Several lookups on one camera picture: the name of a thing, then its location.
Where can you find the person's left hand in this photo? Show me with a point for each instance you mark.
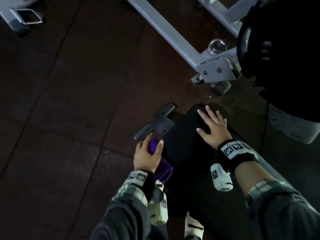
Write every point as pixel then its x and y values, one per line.
pixel 143 159

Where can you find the person's right hand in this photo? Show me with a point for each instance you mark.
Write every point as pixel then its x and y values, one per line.
pixel 220 134

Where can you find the purple cleaning cloth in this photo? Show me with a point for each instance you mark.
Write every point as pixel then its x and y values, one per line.
pixel 163 171

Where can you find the grey adjacent bench frame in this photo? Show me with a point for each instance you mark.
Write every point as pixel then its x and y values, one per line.
pixel 175 37

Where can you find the person's right forearm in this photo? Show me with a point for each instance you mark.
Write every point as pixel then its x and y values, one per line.
pixel 250 177

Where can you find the person's left forearm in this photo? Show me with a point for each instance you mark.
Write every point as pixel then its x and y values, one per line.
pixel 122 217

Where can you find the person's white right sandal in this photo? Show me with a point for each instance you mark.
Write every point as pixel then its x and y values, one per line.
pixel 193 227

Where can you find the black right wristband with markers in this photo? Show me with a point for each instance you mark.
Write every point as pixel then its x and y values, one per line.
pixel 235 152

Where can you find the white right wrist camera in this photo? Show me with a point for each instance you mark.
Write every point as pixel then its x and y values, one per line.
pixel 221 178

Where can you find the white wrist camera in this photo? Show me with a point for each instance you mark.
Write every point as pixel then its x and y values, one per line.
pixel 221 178
pixel 158 209

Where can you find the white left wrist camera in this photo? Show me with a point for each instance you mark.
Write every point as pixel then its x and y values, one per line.
pixel 158 209

